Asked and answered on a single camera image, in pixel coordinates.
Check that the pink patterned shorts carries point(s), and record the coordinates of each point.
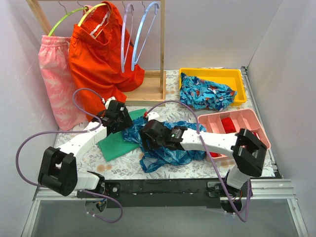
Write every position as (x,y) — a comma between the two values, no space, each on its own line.
(54,66)

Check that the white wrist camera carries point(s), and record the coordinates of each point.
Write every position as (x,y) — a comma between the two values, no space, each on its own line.
(108,101)
(151,116)

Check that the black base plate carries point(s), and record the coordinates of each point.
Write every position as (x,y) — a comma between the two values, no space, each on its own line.
(168,193)

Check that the red white striped cloth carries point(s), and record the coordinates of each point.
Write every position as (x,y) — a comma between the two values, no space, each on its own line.
(257,135)

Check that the dark blue shark shorts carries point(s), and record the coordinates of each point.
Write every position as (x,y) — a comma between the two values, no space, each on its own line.
(154,159)

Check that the light blue patterned shorts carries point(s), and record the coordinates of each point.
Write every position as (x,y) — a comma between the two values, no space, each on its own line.
(201,94)

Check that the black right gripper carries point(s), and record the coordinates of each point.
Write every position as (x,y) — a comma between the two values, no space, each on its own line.
(147,133)

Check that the green folded cloth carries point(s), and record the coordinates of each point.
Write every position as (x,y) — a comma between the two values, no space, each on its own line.
(114,146)

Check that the yellow plastic bin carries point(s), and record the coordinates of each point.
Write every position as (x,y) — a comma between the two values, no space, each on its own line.
(229,77)

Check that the green hanger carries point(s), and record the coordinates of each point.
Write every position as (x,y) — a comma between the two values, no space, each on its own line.
(82,9)

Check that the orange shorts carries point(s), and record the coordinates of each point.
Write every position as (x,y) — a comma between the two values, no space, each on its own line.
(100,60)

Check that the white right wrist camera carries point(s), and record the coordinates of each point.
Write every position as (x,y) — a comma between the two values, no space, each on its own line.
(151,116)

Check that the yellow hanger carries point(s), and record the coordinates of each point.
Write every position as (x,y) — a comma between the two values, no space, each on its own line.
(90,11)

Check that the red rolled cloth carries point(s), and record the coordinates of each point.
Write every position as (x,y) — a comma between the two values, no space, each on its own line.
(228,125)
(214,155)

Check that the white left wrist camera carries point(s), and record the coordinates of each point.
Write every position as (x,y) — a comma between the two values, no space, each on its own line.
(108,101)

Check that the wooden clothes rack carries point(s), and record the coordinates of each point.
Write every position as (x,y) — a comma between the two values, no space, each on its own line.
(153,89)

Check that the red rolled cloth front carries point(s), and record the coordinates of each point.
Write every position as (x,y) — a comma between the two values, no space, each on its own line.
(214,155)

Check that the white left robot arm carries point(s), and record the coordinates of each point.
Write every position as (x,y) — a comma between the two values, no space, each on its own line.
(58,170)

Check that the red rolled cloth rear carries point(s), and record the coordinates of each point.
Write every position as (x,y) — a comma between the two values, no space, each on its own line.
(228,125)

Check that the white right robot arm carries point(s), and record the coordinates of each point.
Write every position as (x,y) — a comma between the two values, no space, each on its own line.
(244,147)

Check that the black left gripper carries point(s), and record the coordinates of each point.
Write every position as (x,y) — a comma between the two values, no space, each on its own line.
(124,118)

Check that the pink divided tray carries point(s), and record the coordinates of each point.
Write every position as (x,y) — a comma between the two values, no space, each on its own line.
(242,119)

